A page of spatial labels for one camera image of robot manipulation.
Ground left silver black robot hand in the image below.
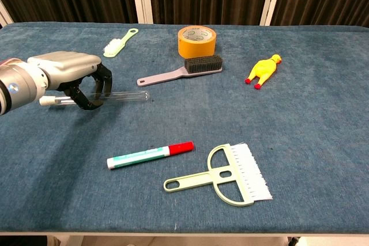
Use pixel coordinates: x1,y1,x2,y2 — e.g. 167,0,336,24
27,51,113,111

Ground blue felt table mat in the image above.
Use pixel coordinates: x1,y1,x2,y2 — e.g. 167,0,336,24
0,22,369,234

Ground mint green wide hand broom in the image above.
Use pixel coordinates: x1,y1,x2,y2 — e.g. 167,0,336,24
163,142,274,207

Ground yellow rubber chicken toy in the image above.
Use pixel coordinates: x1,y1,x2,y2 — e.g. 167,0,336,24
244,54,283,90

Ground transparent test tube white cap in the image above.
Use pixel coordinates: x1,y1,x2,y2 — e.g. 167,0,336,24
39,90,151,107

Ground white marker red cap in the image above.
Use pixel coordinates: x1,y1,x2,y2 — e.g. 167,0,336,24
106,141,195,171

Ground small mint green brush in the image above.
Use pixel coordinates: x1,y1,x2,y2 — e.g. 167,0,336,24
103,28,140,58

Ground brown packing tape roll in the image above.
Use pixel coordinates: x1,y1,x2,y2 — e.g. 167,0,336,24
177,25,217,60

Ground grey brush black bristles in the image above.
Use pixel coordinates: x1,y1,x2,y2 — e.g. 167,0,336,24
136,54,224,88

